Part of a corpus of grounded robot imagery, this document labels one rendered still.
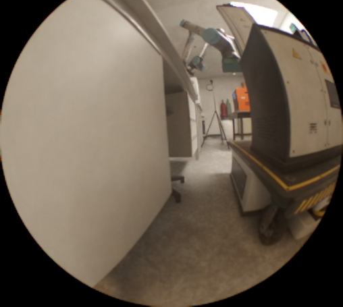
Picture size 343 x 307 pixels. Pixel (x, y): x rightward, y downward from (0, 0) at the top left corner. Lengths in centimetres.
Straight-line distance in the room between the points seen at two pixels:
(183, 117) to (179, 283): 109
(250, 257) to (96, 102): 64
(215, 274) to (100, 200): 43
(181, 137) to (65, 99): 95
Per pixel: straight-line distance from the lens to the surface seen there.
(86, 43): 22
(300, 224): 56
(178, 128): 101
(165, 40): 55
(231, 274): 50
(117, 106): 22
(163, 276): 48
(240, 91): 212
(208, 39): 97
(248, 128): 496
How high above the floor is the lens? 47
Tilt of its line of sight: 3 degrees down
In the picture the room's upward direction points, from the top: 4 degrees counter-clockwise
